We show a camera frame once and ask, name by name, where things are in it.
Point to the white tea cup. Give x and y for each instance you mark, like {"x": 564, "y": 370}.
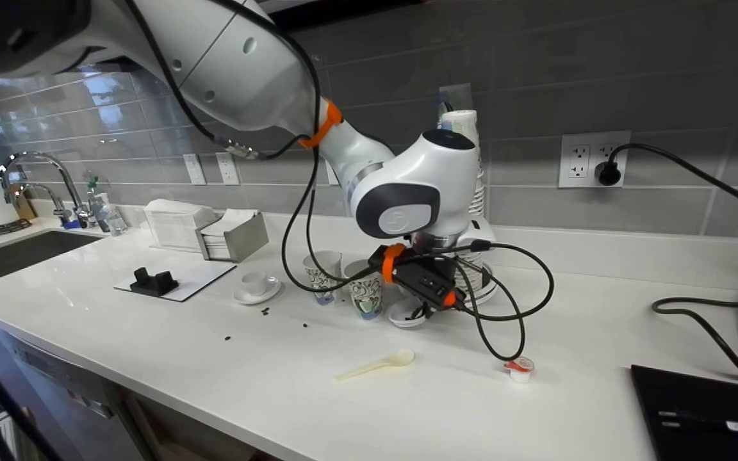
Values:
{"x": 256, "y": 284}

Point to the clear soap bottle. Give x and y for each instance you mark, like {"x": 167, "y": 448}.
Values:
{"x": 105, "y": 208}

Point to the chrome faucet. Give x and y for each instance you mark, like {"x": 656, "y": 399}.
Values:
{"x": 63, "y": 183}

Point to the white wall outlet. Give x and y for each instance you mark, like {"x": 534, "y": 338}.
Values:
{"x": 193, "y": 168}
{"x": 227, "y": 168}

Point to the white flat tray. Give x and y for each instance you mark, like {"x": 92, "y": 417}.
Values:
{"x": 197, "y": 277}

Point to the white outlet with plug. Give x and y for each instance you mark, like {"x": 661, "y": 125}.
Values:
{"x": 588, "y": 160}

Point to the patterned paper cup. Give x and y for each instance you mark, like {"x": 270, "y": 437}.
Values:
{"x": 366, "y": 299}
{"x": 322, "y": 272}

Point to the black device on counter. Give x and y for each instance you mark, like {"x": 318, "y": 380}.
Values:
{"x": 710, "y": 413}

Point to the white napkin dispenser box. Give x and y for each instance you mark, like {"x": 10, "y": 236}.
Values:
{"x": 237, "y": 234}

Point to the white round plate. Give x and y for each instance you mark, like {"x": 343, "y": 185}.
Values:
{"x": 483, "y": 284}

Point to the cream plastic spoon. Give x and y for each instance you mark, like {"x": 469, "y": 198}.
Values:
{"x": 377, "y": 364}

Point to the dark kitchen sink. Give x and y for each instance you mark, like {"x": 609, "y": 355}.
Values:
{"x": 18, "y": 254}

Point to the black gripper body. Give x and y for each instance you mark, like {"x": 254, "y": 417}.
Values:
{"x": 384, "y": 268}

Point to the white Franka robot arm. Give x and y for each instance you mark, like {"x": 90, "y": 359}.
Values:
{"x": 242, "y": 61}

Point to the black object on tray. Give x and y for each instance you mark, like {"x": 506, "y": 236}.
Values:
{"x": 155, "y": 284}

